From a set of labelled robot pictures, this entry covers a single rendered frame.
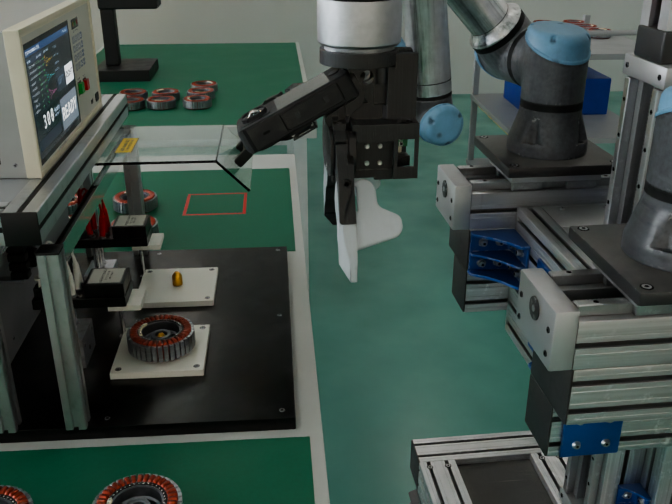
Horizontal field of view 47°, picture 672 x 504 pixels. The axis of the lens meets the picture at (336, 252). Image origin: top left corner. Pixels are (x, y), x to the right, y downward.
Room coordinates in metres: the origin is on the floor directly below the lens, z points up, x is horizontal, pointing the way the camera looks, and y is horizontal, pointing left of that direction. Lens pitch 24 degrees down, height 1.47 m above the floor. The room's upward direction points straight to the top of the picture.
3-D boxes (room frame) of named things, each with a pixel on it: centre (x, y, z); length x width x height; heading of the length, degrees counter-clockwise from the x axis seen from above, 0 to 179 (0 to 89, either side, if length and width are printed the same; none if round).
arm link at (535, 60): (1.46, -0.41, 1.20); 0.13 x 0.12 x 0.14; 20
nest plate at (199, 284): (1.38, 0.31, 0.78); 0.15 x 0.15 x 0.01; 4
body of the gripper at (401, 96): (0.71, -0.03, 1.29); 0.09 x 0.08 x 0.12; 97
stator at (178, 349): (1.14, 0.30, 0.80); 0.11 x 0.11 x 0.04
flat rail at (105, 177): (1.25, 0.40, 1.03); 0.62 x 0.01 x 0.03; 4
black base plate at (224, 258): (1.26, 0.32, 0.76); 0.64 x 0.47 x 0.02; 4
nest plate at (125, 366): (1.14, 0.30, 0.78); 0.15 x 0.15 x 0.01; 4
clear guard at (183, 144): (1.40, 0.32, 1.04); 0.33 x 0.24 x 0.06; 94
